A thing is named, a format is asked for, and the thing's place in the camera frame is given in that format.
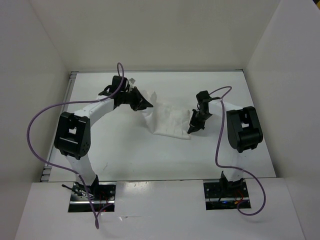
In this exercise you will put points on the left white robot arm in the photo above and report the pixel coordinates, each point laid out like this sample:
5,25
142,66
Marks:
73,134

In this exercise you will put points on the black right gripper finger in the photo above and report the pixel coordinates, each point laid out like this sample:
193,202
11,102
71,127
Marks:
200,127
194,122

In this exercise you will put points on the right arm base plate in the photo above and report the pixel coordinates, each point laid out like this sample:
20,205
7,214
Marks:
216,199

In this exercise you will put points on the white pleated skirt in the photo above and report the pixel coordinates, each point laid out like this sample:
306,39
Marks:
166,119

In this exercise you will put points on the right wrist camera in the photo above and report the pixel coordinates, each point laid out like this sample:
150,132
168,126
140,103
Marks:
203,96

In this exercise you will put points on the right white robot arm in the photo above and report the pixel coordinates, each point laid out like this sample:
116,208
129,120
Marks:
243,131

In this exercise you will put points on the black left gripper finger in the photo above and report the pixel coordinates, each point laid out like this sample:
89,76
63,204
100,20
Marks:
139,106
138,97

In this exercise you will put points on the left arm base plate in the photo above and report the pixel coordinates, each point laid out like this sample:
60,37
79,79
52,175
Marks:
102,202

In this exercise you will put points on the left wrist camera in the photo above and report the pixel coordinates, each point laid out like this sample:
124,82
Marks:
131,81

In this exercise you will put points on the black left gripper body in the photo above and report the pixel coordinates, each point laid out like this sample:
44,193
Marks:
129,98

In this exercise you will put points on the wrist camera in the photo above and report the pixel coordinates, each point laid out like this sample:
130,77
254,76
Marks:
203,96
131,81

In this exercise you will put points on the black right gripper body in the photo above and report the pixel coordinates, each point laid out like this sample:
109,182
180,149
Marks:
203,117

